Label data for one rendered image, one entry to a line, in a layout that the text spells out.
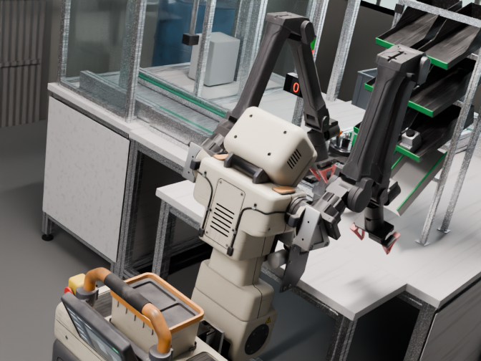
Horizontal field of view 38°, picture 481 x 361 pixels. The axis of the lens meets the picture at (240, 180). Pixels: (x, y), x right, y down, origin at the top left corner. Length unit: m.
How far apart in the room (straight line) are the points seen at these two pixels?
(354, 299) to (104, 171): 1.53
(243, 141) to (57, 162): 1.84
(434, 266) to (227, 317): 0.79
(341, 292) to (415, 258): 0.41
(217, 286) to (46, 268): 1.71
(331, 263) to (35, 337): 1.44
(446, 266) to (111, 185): 1.56
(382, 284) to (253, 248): 0.54
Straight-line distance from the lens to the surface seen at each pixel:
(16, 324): 3.30
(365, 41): 6.63
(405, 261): 2.49
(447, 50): 2.43
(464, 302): 2.60
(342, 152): 2.91
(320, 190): 2.49
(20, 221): 4.06
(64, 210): 3.66
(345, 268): 2.34
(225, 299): 2.08
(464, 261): 2.61
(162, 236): 2.67
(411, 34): 2.50
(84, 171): 3.44
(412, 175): 2.55
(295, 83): 2.87
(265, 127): 1.90
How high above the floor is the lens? 2.01
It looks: 24 degrees down
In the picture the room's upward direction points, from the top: 11 degrees clockwise
